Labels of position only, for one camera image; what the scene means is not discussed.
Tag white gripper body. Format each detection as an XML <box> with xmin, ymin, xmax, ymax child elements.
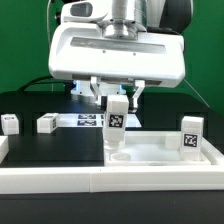
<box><xmin>48</xmin><ymin>22</ymin><xmax>185</xmax><ymax>88</ymax></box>

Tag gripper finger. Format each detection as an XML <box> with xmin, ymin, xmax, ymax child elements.
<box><xmin>129</xmin><ymin>80</ymin><xmax>145</xmax><ymax>112</ymax></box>
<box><xmin>90</xmin><ymin>76</ymin><xmax>107</xmax><ymax>109</ymax></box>

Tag white square tabletop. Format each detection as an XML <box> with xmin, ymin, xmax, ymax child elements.
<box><xmin>104</xmin><ymin>131</ymin><xmax>211</xmax><ymax>166</ymax></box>

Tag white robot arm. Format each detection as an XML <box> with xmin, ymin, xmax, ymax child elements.
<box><xmin>48</xmin><ymin>0</ymin><xmax>193</xmax><ymax>111</ymax></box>

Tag white sheet with fiducial tags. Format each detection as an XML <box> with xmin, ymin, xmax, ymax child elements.
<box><xmin>56</xmin><ymin>113</ymin><xmax>143</xmax><ymax>129</ymax></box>

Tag white U-shaped obstacle fence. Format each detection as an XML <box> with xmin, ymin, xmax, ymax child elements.
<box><xmin>0</xmin><ymin>140</ymin><xmax>224</xmax><ymax>194</ymax></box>

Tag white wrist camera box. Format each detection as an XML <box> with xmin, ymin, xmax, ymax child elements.
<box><xmin>61</xmin><ymin>0</ymin><xmax>109</xmax><ymax>23</ymax></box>

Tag black cable bundle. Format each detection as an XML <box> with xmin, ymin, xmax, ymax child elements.
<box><xmin>17</xmin><ymin>75</ymin><xmax>54</xmax><ymax>93</ymax></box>

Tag thin white hanging cable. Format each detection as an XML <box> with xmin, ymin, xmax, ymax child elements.
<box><xmin>46</xmin><ymin>0</ymin><xmax>56</xmax><ymax>38</ymax></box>

